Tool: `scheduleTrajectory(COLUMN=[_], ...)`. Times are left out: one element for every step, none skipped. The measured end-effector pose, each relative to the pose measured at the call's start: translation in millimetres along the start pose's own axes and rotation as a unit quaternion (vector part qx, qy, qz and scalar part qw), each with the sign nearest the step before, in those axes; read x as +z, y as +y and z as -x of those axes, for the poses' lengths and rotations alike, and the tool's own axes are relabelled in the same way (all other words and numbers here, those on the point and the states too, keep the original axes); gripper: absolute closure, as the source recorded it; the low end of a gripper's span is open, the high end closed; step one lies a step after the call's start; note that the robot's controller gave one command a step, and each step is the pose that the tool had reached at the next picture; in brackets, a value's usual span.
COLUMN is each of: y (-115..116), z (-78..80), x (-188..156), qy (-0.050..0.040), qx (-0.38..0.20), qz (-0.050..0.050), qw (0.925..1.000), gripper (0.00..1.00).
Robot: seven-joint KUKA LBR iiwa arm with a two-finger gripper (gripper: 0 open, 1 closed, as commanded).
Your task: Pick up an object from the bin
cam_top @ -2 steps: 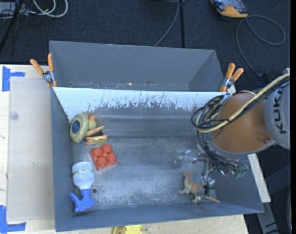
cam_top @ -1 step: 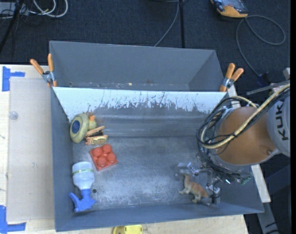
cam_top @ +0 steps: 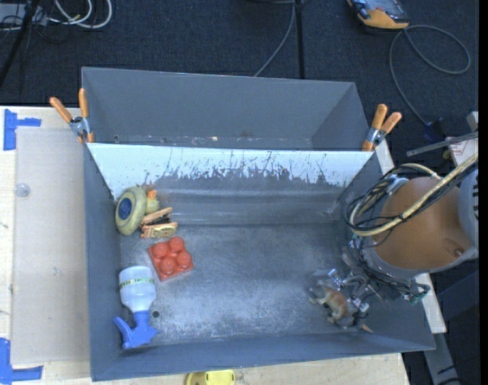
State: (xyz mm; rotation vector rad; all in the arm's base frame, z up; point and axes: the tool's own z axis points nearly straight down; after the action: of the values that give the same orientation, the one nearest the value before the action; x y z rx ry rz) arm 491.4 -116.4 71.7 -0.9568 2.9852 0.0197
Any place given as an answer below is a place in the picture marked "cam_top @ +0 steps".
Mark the yellow-green round disc, blue centre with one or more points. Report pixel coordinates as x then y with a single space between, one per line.
127 211

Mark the red studded toy brick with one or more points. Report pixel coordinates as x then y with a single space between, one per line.
171 259

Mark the white and blue spray bottle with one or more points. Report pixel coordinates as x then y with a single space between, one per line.
137 291

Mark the orange and tan clip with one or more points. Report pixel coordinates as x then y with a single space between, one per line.
159 225

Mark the brown toy animal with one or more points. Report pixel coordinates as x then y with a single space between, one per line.
335 301

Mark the grey metal bin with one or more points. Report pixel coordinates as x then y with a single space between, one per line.
248 279

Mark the pale flat board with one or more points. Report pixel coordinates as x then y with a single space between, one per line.
47 255

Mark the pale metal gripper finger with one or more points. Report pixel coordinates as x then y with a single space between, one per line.
333 278
362 308

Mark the small clear dome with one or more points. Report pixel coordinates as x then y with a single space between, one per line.
22 189

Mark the small green and orange toy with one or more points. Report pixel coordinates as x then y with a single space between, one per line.
152 203

